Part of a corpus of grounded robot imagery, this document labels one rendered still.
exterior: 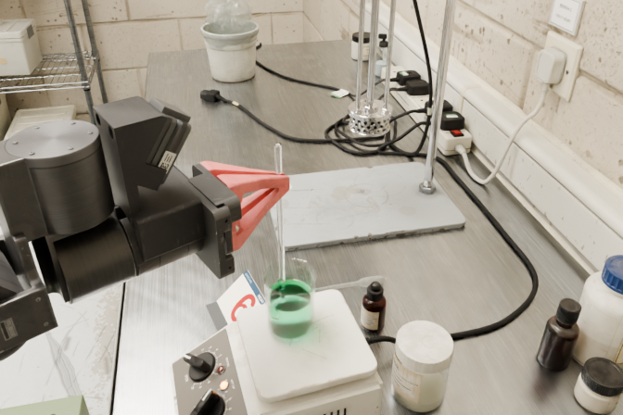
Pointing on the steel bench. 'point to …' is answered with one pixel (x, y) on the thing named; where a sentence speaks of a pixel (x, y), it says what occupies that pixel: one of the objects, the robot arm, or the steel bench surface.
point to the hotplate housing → (363, 397)
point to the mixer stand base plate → (362, 207)
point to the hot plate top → (306, 351)
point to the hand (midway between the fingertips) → (279, 183)
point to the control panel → (187, 392)
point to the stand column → (442, 69)
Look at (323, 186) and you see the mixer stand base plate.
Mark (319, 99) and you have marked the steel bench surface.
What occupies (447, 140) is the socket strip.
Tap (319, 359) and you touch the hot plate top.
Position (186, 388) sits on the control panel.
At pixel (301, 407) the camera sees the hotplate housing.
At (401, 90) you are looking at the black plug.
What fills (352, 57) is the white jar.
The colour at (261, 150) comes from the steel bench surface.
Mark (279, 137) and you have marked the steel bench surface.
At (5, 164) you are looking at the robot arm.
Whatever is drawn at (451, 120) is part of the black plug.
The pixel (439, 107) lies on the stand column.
